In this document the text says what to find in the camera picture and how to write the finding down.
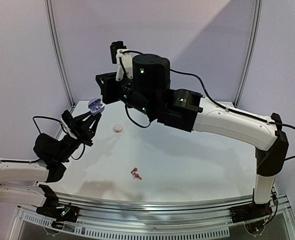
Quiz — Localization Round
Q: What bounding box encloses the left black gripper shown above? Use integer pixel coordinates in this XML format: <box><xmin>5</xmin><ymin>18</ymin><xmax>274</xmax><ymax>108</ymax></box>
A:
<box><xmin>54</xmin><ymin>108</ymin><xmax>101</xmax><ymax>163</ymax></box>

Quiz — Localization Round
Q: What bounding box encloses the purple charging case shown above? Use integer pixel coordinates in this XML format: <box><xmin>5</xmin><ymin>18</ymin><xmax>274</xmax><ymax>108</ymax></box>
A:
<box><xmin>88</xmin><ymin>98</ymin><xmax>105</xmax><ymax>116</ymax></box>

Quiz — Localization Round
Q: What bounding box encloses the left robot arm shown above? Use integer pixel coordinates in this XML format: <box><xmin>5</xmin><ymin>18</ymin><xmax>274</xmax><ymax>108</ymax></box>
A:
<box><xmin>0</xmin><ymin>110</ymin><xmax>102</xmax><ymax>217</ymax></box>

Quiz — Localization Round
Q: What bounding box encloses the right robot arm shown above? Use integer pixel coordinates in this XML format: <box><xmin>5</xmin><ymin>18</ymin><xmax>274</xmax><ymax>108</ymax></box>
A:
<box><xmin>95</xmin><ymin>52</ymin><xmax>289</xmax><ymax>218</ymax></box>

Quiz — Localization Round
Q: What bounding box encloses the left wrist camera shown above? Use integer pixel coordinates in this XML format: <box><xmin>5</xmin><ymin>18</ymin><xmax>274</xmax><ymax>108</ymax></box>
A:
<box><xmin>60</xmin><ymin>110</ymin><xmax>79</xmax><ymax>140</ymax></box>

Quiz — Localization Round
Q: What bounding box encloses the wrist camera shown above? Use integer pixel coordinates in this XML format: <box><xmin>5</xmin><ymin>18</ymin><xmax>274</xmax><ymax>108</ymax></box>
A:
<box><xmin>60</xmin><ymin>110</ymin><xmax>79</xmax><ymax>140</ymax></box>
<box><xmin>110</xmin><ymin>41</ymin><xmax>133</xmax><ymax>82</ymax></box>

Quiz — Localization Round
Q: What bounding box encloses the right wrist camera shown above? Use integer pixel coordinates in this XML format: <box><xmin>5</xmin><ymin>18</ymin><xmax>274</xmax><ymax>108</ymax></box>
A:
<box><xmin>110</xmin><ymin>41</ymin><xmax>133</xmax><ymax>82</ymax></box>

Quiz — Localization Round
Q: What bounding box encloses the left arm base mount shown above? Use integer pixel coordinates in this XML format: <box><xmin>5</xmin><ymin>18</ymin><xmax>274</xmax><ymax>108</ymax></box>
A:
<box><xmin>36</xmin><ymin>202</ymin><xmax>80</xmax><ymax>223</ymax></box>

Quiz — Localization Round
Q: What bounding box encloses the aluminium front rail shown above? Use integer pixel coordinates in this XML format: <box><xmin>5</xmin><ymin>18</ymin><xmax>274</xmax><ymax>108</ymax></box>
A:
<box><xmin>10</xmin><ymin>194</ymin><xmax>295</xmax><ymax>240</ymax></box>

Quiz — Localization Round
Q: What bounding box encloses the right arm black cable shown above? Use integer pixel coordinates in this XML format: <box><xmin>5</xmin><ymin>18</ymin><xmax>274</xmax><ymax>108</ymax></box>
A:
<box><xmin>123</xmin><ymin>49</ymin><xmax>295</xmax><ymax>161</ymax></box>

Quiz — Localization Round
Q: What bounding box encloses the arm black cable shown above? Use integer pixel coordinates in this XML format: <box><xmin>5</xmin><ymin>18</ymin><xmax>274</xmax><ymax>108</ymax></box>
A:
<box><xmin>123</xmin><ymin>49</ymin><xmax>295</xmax><ymax>161</ymax></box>
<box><xmin>0</xmin><ymin>115</ymin><xmax>86</xmax><ymax>165</ymax></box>

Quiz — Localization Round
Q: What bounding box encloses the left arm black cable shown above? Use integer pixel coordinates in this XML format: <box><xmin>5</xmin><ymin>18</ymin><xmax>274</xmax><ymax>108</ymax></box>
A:
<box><xmin>0</xmin><ymin>115</ymin><xmax>86</xmax><ymax>165</ymax></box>

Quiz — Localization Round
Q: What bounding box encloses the left aluminium corner post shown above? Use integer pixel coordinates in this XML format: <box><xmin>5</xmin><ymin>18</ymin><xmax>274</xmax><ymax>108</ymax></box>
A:
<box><xmin>44</xmin><ymin>0</ymin><xmax>76</xmax><ymax>107</ymax></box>

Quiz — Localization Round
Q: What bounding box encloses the aluminium corner post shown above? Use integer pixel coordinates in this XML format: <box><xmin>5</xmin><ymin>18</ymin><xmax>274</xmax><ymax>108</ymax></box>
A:
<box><xmin>233</xmin><ymin>0</ymin><xmax>263</xmax><ymax>107</ymax></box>
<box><xmin>44</xmin><ymin>0</ymin><xmax>76</xmax><ymax>107</ymax></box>

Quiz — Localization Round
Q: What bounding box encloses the right aluminium corner post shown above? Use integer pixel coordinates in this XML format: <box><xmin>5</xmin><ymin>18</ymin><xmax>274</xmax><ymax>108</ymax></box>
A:
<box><xmin>233</xmin><ymin>0</ymin><xmax>263</xmax><ymax>107</ymax></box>

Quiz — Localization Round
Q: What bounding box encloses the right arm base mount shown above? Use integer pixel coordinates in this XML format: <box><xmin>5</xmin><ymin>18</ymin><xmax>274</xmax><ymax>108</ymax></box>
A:
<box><xmin>229</xmin><ymin>202</ymin><xmax>272</xmax><ymax>223</ymax></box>

